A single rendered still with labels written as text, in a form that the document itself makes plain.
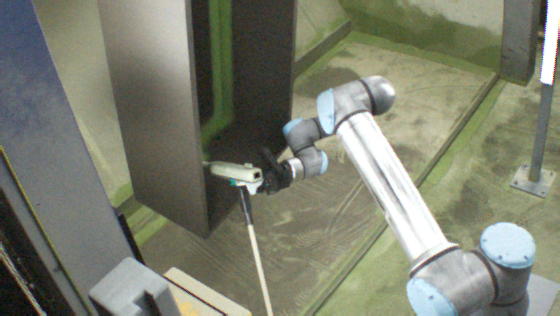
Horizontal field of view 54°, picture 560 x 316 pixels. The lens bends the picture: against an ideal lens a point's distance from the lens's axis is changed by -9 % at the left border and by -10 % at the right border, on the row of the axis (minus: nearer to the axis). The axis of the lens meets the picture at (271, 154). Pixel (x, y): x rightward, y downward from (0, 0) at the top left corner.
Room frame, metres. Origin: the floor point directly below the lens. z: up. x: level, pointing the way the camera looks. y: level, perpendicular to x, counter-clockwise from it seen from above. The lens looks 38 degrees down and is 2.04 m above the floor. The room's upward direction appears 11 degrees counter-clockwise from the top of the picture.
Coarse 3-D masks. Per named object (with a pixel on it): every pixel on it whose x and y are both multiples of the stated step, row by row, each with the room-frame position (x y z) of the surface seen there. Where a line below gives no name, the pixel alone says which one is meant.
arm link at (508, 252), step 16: (496, 224) 0.97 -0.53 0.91; (512, 224) 0.96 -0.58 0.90; (496, 240) 0.92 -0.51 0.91; (512, 240) 0.91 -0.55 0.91; (528, 240) 0.89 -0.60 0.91; (480, 256) 0.89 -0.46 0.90; (496, 256) 0.86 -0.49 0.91; (512, 256) 0.85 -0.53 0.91; (528, 256) 0.85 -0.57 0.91; (496, 272) 0.84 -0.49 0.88; (512, 272) 0.83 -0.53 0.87; (528, 272) 0.84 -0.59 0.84; (496, 288) 0.82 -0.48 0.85; (512, 288) 0.83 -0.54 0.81
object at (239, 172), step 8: (216, 160) 1.76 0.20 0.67; (208, 168) 1.73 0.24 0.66; (216, 168) 1.69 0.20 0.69; (224, 168) 1.64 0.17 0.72; (232, 168) 1.61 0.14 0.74; (240, 168) 1.58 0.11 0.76; (248, 168) 1.55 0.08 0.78; (256, 168) 1.54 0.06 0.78; (224, 176) 1.64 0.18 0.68; (232, 176) 1.60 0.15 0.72; (240, 176) 1.55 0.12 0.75; (248, 176) 1.52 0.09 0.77; (240, 192) 1.56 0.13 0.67; (248, 192) 1.57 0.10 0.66; (240, 200) 1.56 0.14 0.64; (248, 200) 1.55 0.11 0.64; (240, 208) 1.55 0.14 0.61; (248, 208) 1.54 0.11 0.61; (248, 216) 1.52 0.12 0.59; (248, 224) 1.51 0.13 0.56
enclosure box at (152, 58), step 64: (128, 0) 1.58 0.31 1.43; (192, 0) 2.04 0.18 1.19; (256, 0) 2.05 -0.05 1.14; (128, 64) 1.63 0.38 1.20; (192, 64) 1.48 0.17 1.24; (256, 64) 2.09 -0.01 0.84; (128, 128) 1.71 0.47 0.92; (192, 128) 1.50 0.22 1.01; (256, 128) 2.14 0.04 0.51; (192, 192) 1.56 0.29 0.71
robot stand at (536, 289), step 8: (536, 280) 0.95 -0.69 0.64; (544, 280) 0.94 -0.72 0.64; (528, 288) 0.93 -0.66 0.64; (536, 288) 0.92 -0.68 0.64; (544, 288) 0.91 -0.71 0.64; (552, 288) 0.90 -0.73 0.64; (536, 296) 0.89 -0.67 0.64; (544, 296) 0.89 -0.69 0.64; (552, 296) 0.88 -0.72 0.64; (536, 304) 0.87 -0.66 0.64; (544, 304) 0.86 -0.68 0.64; (552, 304) 0.85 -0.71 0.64; (528, 312) 0.85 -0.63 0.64; (536, 312) 0.84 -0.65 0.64; (544, 312) 0.83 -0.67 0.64
